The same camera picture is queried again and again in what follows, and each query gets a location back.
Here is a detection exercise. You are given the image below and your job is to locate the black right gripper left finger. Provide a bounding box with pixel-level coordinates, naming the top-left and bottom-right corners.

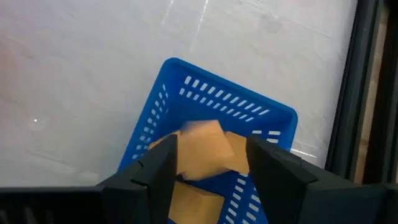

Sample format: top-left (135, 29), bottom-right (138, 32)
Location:
top-left (99, 134), bottom-right (178, 224)

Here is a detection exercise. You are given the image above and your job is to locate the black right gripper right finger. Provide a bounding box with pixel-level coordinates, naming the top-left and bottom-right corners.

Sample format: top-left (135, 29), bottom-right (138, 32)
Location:
top-left (245, 135), bottom-right (379, 224)

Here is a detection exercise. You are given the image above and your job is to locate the black table frame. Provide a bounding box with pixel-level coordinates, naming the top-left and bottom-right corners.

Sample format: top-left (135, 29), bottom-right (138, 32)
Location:
top-left (325, 0), bottom-right (398, 184)

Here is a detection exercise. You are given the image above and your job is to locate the blue plastic basket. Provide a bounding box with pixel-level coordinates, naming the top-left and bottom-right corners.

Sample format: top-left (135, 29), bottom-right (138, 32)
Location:
top-left (117, 57), bottom-right (299, 224)

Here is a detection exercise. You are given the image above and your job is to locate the orange block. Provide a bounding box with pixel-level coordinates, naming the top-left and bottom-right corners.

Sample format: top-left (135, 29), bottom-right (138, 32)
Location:
top-left (223, 131), bottom-right (251, 175)
top-left (148, 119), bottom-right (236, 181)
top-left (167, 181), bottom-right (225, 224)

